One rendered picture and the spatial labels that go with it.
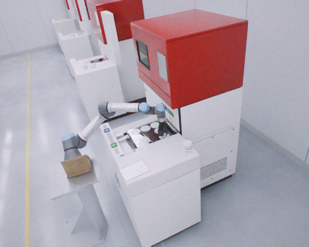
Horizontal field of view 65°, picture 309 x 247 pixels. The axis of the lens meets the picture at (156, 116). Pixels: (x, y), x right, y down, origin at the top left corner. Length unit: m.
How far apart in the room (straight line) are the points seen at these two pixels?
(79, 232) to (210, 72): 2.08
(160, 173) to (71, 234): 1.37
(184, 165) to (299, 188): 1.63
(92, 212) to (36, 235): 0.76
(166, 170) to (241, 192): 1.32
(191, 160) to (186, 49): 0.86
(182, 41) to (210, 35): 0.24
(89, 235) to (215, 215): 1.32
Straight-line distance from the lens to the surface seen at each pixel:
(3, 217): 3.55
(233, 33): 2.17
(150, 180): 1.92
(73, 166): 2.23
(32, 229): 3.23
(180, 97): 2.07
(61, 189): 2.24
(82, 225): 2.89
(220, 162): 2.84
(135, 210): 2.10
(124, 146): 2.33
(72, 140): 2.24
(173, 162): 1.96
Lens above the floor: 2.33
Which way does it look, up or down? 33 degrees down
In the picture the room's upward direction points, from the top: 7 degrees counter-clockwise
